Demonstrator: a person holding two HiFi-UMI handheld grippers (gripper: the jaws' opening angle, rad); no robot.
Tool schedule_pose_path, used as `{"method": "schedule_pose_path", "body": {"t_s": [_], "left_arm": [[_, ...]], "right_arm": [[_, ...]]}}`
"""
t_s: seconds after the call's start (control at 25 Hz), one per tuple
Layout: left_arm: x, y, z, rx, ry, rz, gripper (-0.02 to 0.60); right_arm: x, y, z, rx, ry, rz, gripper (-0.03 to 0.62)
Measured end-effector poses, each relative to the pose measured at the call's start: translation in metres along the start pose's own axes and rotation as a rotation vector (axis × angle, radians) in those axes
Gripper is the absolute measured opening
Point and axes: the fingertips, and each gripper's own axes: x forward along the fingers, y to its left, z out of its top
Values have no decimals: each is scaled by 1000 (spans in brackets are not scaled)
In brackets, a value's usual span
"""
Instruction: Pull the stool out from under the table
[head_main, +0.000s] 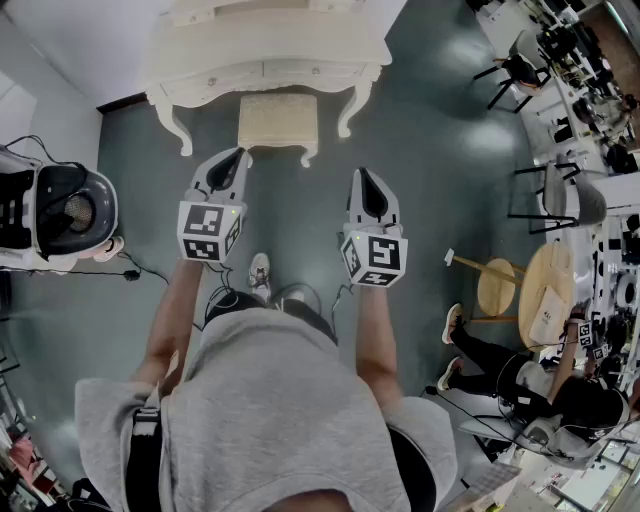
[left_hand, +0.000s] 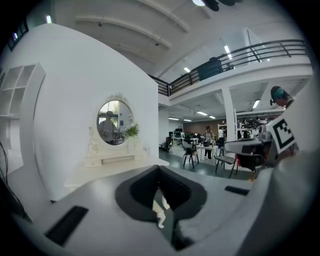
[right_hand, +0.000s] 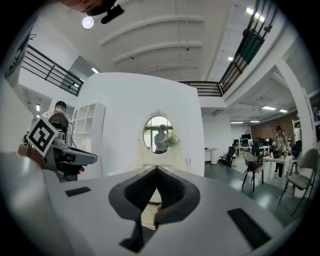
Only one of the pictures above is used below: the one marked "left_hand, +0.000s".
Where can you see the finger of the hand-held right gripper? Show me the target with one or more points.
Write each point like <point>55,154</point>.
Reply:
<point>240,145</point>

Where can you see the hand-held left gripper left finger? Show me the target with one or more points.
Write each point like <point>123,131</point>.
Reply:
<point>107,225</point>

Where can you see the black mezzanine railing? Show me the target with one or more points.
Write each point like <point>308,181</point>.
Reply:
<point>163,87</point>

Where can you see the white ornate table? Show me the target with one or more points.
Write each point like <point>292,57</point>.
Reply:
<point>112,172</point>

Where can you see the teal hanging cloth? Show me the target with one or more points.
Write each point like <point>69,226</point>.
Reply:
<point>210,70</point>

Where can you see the ceiling tube light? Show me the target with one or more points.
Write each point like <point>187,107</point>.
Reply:
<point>202,113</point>
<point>48,19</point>
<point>256,103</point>
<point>227,51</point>
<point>187,69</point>

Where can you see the green white flower bouquet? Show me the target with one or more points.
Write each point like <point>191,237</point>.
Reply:
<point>132,130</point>

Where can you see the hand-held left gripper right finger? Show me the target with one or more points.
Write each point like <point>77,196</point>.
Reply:
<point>225,220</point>

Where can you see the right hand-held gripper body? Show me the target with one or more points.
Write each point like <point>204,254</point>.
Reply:
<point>281,135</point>

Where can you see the black frame grey chair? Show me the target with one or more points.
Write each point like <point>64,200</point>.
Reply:
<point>225,158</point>

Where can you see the round white-framed mirror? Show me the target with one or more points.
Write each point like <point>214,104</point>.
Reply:
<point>115,122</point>

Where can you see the white cubby shelf unit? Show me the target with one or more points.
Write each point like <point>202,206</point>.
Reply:
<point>32,100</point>

